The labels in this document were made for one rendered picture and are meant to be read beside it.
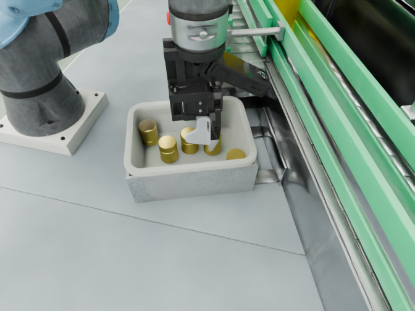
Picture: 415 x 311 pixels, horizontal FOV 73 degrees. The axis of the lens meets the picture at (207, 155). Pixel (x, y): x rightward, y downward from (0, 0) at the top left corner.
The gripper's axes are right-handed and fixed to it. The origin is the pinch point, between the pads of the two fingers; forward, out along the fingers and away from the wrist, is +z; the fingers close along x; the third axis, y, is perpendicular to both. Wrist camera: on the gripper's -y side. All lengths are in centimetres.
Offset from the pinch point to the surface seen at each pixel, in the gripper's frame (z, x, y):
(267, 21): -15.3, -13.3, -12.1
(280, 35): -14.8, -9.2, -13.3
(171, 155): 1.2, 2.3, 8.1
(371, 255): -9.1, 28.1, -13.2
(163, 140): -0.9, 0.3, 9.3
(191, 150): 2.4, 0.8, 4.3
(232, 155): -1.0, 5.6, -2.7
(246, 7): -10.6, -30.4, -12.5
